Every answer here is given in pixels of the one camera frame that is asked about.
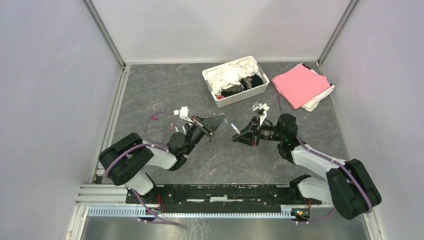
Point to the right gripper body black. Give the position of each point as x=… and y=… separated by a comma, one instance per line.
x=269, y=132

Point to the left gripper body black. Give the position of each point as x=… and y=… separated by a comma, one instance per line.
x=194, y=135

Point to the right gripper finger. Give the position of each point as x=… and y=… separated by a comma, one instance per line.
x=247, y=136
x=254, y=123

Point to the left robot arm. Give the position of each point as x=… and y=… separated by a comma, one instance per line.
x=123, y=161

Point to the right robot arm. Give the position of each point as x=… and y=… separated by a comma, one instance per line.
x=345, y=184

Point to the white marker pen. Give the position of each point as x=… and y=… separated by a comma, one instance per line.
x=183, y=129

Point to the white folded cloth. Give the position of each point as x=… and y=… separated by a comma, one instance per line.
x=311, y=87

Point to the black cloth in basket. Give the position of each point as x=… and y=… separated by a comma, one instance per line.
x=246, y=83

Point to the white plastic basket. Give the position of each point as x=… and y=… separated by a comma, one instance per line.
x=220, y=101

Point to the pink folded cloth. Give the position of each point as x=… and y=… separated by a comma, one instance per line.
x=285, y=86

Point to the white cloth in basket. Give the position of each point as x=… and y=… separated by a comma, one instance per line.
x=230, y=75

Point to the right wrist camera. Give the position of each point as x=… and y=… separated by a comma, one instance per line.
x=261, y=109

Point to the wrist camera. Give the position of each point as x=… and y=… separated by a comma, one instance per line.
x=261, y=109
x=183, y=113

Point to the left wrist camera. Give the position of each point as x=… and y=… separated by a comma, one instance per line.
x=183, y=113

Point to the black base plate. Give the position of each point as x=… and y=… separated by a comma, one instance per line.
x=226, y=198

